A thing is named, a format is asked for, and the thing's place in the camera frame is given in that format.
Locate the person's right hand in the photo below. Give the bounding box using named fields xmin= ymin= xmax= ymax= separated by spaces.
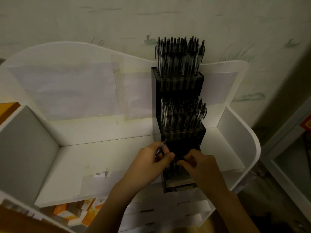
xmin=177 ymin=149 xmax=228 ymax=198

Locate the person's left hand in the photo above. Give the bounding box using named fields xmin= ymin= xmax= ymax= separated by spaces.
xmin=116 ymin=142 xmax=176 ymax=195

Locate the bunch of black pens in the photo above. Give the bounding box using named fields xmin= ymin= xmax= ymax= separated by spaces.
xmin=155 ymin=139 xmax=167 ymax=162

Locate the black tiered pen holder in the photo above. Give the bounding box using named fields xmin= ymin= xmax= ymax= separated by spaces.
xmin=151 ymin=67 xmax=206 ymax=194

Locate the row of black pens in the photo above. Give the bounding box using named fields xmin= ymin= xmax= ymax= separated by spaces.
xmin=155 ymin=36 xmax=206 ymax=78

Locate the person's left forearm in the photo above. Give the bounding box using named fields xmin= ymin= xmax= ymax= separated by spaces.
xmin=85 ymin=183 xmax=136 ymax=233

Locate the person's right forearm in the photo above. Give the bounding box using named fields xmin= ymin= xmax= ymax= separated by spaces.
xmin=210 ymin=189 xmax=260 ymax=233

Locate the grey taped paper patch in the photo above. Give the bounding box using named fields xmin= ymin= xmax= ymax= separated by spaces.
xmin=80 ymin=168 xmax=127 ymax=197

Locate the white curved-back shelf unit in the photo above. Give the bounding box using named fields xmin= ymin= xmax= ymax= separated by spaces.
xmin=0 ymin=41 xmax=262 ymax=233

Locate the row of orange white boxes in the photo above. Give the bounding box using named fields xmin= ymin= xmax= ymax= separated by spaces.
xmin=52 ymin=197 xmax=108 ymax=228

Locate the grey door frame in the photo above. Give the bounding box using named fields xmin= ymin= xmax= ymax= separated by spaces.
xmin=260 ymin=97 xmax=311 ymax=224

